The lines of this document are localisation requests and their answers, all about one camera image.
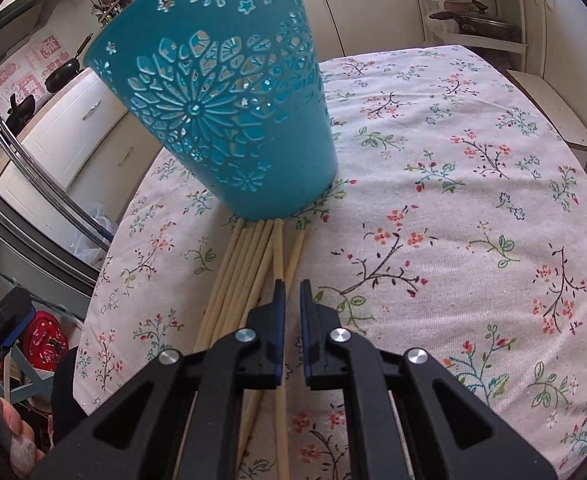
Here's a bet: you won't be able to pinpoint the chrome rod rack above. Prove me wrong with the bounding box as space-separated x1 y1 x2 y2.
0 67 117 253

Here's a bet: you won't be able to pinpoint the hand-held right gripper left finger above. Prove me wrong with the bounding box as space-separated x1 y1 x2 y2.
31 280 288 480

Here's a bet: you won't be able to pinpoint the utensil holder with utensils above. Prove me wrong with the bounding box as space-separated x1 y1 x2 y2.
91 0 124 28

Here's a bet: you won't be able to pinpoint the black frying pan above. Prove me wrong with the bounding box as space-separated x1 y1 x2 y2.
44 34 94 93

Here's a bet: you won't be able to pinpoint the range hood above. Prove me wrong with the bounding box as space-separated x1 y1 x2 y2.
0 0 87 46

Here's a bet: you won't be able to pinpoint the pale wooden board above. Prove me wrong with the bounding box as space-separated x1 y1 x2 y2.
506 69 587 152

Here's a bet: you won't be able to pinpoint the black wok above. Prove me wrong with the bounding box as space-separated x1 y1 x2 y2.
6 94 37 128

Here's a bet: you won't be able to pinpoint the white counter cabinet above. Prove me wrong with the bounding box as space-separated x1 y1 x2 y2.
0 67 162 211

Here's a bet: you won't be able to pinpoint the red wall stickers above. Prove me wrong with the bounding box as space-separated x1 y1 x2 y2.
0 35 62 111

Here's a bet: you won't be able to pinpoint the cream cabinet with curved trim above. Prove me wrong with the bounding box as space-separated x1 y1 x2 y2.
518 0 587 161

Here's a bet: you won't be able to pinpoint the dark pan with lid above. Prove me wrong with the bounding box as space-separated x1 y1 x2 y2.
428 0 521 41

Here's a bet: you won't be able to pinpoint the bundle of wooden chopsticks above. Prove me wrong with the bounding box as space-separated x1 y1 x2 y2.
174 217 307 480

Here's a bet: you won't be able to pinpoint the pale wooden chopstick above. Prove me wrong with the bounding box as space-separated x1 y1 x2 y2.
272 218 291 480

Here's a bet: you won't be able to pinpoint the person's dark clothing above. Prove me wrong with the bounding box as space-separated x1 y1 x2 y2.
48 347 92 461

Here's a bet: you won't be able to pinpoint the white open shelf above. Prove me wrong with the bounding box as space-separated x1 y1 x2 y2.
413 0 529 58

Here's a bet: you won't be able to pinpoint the red round tin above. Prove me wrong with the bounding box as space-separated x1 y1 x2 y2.
21 310 69 371

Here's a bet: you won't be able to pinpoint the floral tablecloth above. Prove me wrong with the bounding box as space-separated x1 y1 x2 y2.
72 45 587 480

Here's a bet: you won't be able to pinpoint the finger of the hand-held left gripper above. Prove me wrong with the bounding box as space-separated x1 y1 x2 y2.
0 287 33 376

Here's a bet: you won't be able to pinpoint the teal perforated plastic bin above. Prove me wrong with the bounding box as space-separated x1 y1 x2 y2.
82 0 339 222

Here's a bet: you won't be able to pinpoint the person's left hand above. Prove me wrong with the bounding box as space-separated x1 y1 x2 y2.
0 395 47 480

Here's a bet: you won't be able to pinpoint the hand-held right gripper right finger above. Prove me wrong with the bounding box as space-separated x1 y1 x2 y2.
299 279 559 480

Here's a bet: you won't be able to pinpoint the clear plastic bag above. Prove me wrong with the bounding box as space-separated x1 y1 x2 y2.
68 202 112 268

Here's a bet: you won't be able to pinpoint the cream tall cabinet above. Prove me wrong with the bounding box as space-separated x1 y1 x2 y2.
293 0 424 56

